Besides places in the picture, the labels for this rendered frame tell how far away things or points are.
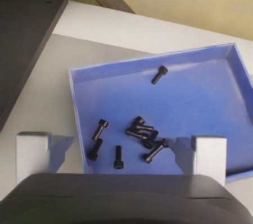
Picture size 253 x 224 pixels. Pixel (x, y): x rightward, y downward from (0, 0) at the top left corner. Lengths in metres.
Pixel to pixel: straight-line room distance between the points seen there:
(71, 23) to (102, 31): 0.03
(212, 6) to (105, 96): 0.51
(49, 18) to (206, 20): 0.46
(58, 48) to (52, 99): 0.05
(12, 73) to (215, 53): 0.16
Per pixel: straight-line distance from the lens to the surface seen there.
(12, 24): 0.29
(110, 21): 0.29
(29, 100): 0.26
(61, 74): 0.26
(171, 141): 0.16
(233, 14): 0.73
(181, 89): 0.26
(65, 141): 0.16
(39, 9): 0.29
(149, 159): 0.23
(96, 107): 0.24
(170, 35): 0.28
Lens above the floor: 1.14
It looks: 64 degrees down
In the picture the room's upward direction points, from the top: 5 degrees clockwise
